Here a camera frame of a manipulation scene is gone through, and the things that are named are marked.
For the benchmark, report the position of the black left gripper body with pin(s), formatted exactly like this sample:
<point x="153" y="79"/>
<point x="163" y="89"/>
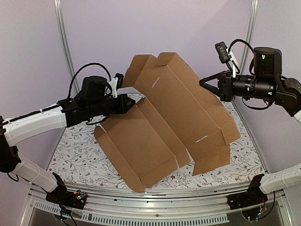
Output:
<point x="117" y="109"/>

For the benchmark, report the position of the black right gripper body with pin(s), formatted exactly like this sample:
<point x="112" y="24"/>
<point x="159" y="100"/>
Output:
<point x="225" y="85"/>

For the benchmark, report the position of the brown cardboard box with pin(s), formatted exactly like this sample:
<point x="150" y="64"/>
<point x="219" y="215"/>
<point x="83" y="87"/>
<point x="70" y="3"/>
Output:
<point x="177" y="122"/>

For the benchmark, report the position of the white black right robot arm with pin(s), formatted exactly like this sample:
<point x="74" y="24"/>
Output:
<point x="265" y="82"/>

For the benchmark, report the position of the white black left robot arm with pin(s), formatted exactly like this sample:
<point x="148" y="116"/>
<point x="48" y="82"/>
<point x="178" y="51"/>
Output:
<point x="98" y="97"/>

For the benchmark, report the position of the floral patterned table mat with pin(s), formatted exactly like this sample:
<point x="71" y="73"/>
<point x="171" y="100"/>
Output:
<point x="79" y="159"/>

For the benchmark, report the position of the aluminium right frame post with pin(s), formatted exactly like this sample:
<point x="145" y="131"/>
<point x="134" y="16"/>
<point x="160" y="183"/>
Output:
<point x="247" y="13"/>

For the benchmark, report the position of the aluminium frame post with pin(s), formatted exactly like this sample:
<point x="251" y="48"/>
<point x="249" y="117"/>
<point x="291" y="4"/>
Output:
<point x="247" y="13"/>
<point x="63" y="36"/>

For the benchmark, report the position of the aluminium front rail base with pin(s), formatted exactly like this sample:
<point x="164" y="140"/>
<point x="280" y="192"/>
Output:
<point x="156" y="207"/>

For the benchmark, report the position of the aluminium left frame post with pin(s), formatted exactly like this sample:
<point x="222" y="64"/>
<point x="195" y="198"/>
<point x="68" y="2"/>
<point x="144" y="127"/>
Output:
<point x="63" y="36"/>

